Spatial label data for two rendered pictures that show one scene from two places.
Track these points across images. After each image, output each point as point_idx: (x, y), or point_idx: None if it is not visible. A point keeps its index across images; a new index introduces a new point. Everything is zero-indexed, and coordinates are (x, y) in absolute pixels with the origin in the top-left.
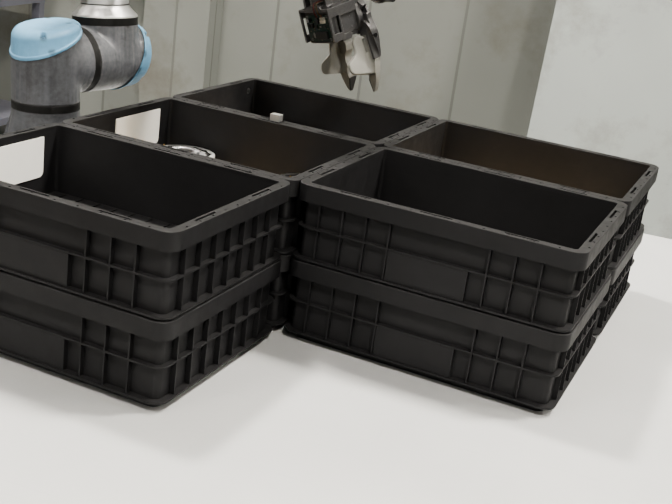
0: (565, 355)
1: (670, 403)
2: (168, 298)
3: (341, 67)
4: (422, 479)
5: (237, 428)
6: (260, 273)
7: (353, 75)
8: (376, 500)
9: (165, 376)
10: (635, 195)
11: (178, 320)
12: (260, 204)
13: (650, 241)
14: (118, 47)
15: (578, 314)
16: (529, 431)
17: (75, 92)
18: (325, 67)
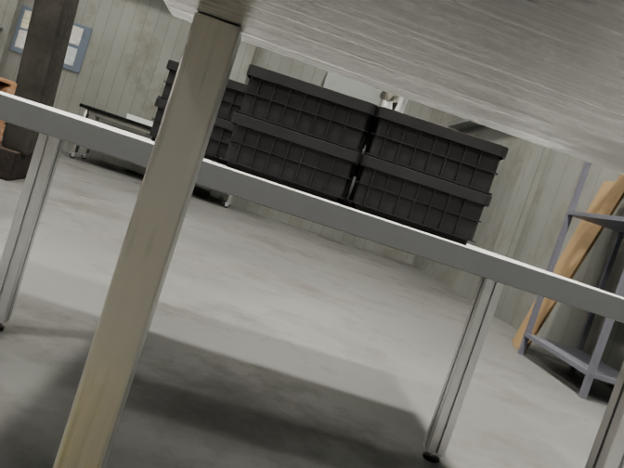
0: (243, 134)
1: (281, 185)
2: (164, 90)
3: (392, 97)
4: (129, 134)
5: (145, 138)
6: (230, 122)
7: (396, 102)
8: (104, 125)
9: (156, 126)
10: (401, 112)
11: (163, 99)
12: (234, 84)
13: (620, 296)
14: None
15: (265, 118)
16: None
17: None
18: (382, 95)
